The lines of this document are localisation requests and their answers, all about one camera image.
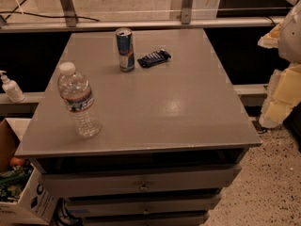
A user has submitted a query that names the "white cardboard box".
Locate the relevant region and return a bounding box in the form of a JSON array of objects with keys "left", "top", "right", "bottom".
[{"left": 0, "top": 117, "right": 60, "bottom": 226}]

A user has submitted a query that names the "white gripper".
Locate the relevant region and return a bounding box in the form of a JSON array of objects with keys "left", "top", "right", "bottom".
[{"left": 258, "top": 24, "right": 301, "bottom": 129}]

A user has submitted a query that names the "middle grey drawer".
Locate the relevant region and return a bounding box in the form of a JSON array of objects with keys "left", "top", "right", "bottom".
[{"left": 66, "top": 194, "right": 221, "bottom": 218}]

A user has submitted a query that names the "black cable under cabinet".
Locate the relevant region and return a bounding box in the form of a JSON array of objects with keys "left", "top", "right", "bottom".
[{"left": 53, "top": 199, "right": 84, "bottom": 226}]

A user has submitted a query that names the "top grey drawer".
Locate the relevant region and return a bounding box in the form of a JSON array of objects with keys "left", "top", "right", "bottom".
[{"left": 40, "top": 164, "right": 241, "bottom": 198}]

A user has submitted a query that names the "grey drawer cabinet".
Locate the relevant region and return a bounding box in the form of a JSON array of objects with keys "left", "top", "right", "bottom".
[{"left": 14, "top": 27, "right": 263, "bottom": 226}]

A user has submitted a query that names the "black floor cable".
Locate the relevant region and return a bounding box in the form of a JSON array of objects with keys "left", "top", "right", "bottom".
[{"left": 0, "top": 0, "right": 101, "bottom": 23}]

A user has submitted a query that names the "white pump sanitizer bottle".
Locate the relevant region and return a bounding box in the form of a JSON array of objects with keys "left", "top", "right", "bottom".
[{"left": 0, "top": 71, "right": 25, "bottom": 103}]

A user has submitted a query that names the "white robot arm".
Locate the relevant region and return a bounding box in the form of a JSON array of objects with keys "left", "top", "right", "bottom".
[{"left": 258, "top": 0, "right": 301, "bottom": 129}]

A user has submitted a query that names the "bottom grey drawer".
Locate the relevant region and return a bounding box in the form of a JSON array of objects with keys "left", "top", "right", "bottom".
[{"left": 83, "top": 211, "right": 209, "bottom": 226}]

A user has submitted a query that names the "metal frame rail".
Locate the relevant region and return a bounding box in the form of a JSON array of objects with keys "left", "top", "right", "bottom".
[{"left": 0, "top": 16, "right": 284, "bottom": 33}]

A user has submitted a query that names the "dark blue rxbar wrapper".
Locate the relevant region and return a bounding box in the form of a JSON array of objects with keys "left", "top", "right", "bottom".
[{"left": 137, "top": 49, "right": 171, "bottom": 68}]

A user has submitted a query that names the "grey drawer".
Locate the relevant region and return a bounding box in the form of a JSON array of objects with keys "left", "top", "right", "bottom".
[
  {"left": 83, "top": 211, "right": 209, "bottom": 226},
  {"left": 40, "top": 164, "right": 241, "bottom": 198},
  {"left": 66, "top": 194, "right": 221, "bottom": 218}
]

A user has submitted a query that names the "blue silver energy drink can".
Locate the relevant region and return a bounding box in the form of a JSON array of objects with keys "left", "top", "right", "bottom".
[{"left": 116, "top": 27, "right": 135, "bottom": 73}]

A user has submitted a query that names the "clear plastic water bottle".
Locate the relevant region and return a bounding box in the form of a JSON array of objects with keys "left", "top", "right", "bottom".
[{"left": 57, "top": 62, "right": 101, "bottom": 137}]

